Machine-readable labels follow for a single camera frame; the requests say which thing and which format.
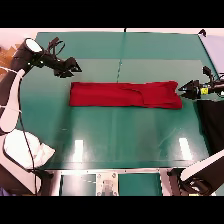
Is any silver frame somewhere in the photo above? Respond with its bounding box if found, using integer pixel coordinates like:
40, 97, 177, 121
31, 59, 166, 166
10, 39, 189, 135
42, 167, 188, 197

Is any red T-shirt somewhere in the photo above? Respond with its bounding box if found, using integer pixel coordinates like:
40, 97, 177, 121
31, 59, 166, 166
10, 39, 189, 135
68, 80, 184, 110

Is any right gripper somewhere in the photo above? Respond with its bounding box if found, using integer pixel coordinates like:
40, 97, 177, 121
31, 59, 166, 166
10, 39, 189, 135
177, 79, 210, 100

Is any white garment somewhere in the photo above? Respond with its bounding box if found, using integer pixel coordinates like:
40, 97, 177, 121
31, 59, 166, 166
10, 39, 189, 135
2, 129, 56, 170

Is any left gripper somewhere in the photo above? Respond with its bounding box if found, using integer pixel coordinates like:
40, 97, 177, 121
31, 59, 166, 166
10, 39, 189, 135
49, 56, 83, 79

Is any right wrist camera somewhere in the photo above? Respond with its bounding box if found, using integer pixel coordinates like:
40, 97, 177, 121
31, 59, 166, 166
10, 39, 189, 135
202, 65, 217, 84

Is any black garment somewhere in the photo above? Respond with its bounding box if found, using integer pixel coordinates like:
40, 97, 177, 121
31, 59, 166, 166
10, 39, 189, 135
195, 99, 224, 155

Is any black cable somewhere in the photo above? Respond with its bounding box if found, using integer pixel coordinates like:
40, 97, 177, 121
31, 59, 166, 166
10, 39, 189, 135
14, 68, 40, 197

